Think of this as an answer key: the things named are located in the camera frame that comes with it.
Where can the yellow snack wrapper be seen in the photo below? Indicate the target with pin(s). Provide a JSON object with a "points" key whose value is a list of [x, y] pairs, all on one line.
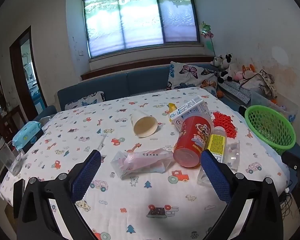
{"points": [[171, 107]]}

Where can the orange plush fox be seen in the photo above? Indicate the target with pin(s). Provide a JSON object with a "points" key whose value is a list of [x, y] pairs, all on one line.
{"points": [[248, 70]]}

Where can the red printed paper cup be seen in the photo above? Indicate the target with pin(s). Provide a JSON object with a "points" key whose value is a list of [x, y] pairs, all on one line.
{"points": [[190, 140]]}

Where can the beige cloth pile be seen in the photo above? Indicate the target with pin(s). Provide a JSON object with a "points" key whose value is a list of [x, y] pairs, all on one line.
{"points": [[260, 81]]}

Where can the small butterfly pillow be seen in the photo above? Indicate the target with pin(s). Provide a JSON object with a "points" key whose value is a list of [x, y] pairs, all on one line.
{"points": [[85, 100]]}

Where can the blue sofa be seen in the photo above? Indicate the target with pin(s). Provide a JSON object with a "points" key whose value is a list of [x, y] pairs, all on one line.
{"points": [[140, 80]]}

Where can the colourful pinwheel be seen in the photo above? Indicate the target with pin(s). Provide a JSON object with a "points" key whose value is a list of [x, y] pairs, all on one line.
{"points": [[205, 30]]}

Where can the green plastic basket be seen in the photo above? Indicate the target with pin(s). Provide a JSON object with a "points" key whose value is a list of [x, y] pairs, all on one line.
{"points": [[291, 136]]}

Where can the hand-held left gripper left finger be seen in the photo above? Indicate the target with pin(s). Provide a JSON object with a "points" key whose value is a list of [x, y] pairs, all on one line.
{"points": [[86, 175]]}

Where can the blue wet wipes pack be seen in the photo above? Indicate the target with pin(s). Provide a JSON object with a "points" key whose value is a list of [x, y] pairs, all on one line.
{"points": [[27, 135]]}

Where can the grey plush toy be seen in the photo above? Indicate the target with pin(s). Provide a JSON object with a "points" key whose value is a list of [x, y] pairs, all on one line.
{"points": [[217, 61]]}

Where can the dark wooden door frame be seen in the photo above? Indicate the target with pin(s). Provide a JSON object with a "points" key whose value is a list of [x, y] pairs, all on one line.
{"points": [[15, 62]]}

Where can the clear plastic storage bin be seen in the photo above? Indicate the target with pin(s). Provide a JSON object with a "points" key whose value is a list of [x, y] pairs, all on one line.
{"points": [[287, 108]]}

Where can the clear plastic package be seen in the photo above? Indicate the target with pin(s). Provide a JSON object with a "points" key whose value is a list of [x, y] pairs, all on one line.
{"points": [[232, 152]]}

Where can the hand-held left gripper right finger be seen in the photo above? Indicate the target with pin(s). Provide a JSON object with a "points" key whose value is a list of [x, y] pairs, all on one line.
{"points": [[215, 175]]}

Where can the dark wooden cabinet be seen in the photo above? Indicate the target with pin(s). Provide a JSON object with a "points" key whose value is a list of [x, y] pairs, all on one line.
{"points": [[0, 105]]}

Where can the blue and white milk carton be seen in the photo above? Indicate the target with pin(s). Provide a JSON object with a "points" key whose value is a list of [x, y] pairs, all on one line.
{"points": [[190, 110]]}

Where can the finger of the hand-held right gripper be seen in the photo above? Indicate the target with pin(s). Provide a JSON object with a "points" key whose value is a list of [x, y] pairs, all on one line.
{"points": [[292, 158]]}

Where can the blue patterned cushion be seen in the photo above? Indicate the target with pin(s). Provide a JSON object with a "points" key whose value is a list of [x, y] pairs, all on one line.
{"points": [[236, 92]]}

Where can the large butterfly pillow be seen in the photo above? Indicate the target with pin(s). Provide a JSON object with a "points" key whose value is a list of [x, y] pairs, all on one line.
{"points": [[187, 75]]}

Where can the red foam fruit net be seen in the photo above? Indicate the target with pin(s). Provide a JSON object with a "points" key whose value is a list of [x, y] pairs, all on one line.
{"points": [[225, 125]]}

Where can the clear bottle with yellow label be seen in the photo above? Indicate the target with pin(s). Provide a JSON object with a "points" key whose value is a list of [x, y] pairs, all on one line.
{"points": [[216, 142]]}

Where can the window with printed blind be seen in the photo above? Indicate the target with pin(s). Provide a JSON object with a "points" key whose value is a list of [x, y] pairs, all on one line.
{"points": [[140, 17]]}

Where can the white paper cup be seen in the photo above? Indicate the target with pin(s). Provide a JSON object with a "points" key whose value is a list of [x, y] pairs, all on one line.
{"points": [[145, 127]]}

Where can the clear glass bottle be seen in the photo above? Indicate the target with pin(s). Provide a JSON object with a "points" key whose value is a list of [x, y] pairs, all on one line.
{"points": [[8, 157]]}

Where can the printed cartoon blanket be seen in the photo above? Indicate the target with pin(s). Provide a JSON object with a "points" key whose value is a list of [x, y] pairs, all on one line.
{"points": [[77, 130]]}

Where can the pink tissue packet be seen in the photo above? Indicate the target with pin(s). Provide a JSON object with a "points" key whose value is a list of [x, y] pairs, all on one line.
{"points": [[145, 160]]}

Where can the pink plush toy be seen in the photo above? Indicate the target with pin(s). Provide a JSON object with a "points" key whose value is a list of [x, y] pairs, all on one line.
{"points": [[239, 75]]}

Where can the black and white plush cow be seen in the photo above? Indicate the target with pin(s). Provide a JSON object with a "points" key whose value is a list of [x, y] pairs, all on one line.
{"points": [[227, 70]]}

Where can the orange ball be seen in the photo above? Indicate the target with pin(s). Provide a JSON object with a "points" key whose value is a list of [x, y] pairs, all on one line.
{"points": [[220, 94]]}

